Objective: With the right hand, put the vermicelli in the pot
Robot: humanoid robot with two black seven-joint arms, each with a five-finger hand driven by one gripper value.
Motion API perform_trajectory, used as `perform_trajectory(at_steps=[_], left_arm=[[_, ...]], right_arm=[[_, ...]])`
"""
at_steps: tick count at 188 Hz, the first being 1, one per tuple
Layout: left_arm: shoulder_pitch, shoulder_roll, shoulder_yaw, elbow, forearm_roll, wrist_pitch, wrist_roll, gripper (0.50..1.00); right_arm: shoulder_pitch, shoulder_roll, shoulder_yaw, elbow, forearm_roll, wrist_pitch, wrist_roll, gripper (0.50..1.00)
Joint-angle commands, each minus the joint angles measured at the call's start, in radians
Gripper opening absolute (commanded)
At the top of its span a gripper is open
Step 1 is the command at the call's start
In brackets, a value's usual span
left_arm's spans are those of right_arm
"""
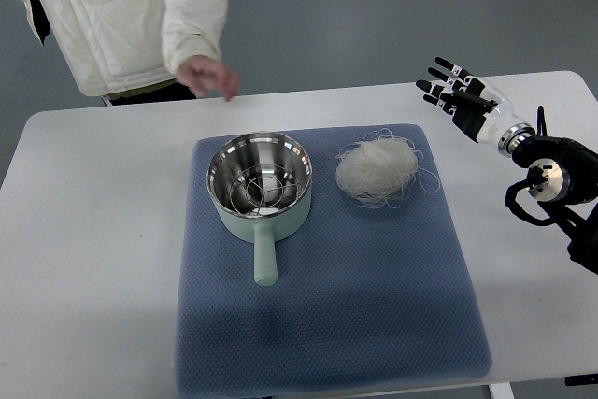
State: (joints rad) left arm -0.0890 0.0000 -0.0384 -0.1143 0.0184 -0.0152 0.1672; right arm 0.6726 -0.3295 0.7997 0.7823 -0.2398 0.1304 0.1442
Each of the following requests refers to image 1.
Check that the mint green pot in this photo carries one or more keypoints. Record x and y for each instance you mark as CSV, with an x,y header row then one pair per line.
x,y
262,231

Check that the wire steaming rack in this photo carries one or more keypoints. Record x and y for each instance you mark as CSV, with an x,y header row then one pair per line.
x,y
264,188

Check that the white table leg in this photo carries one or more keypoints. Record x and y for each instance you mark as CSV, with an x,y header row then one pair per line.
x,y
501,391

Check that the person's bare hand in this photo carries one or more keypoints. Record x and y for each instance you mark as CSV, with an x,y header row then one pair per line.
x,y
202,75

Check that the white vermicelli bundle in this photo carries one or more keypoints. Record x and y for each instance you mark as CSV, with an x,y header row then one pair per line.
x,y
381,169

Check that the black object at table edge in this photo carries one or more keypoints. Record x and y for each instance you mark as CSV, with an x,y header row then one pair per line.
x,y
581,380

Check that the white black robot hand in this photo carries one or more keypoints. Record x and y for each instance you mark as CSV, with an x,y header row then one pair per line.
x,y
475,106

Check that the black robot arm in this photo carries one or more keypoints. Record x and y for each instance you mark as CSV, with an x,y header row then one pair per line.
x,y
560,172

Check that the person in white jacket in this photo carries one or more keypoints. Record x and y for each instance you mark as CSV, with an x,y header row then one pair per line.
x,y
128,51

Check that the blue textured mat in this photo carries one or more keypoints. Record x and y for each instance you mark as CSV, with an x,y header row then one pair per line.
x,y
364,296

